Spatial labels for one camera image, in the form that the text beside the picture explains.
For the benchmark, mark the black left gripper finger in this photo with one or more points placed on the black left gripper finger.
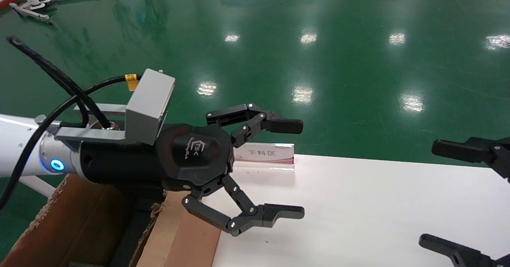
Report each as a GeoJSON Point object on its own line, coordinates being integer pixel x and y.
{"type": "Point", "coordinates": [285, 126]}
{"type": "Point", "coordinates": [279, 212]}

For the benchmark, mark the clear acrylic sign holder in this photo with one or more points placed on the clear acrylic sign holder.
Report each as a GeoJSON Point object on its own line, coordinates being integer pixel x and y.
{"type": "Point", "coordinates": [275, 154]}

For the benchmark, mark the white plastic pipe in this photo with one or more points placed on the white plastic pipe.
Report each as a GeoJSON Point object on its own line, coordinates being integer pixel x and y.
{"type": "Point", "coordinates": [38, 185]}

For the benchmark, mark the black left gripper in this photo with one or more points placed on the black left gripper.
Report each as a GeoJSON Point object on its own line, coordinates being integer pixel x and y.
{"type": "Point", "coordinates": [131, 159]}

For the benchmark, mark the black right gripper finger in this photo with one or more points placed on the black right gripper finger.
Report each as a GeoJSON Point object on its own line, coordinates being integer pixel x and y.
{"type": "Point", "coordinates": [458, 149]}
{"type": "Point", "coordinates": [458, 253]}

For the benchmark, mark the large brown cardboard box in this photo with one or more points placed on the large brown cardboard box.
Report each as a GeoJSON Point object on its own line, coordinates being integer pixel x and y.
{"type": "Point", "coordinates": [71, 227]}

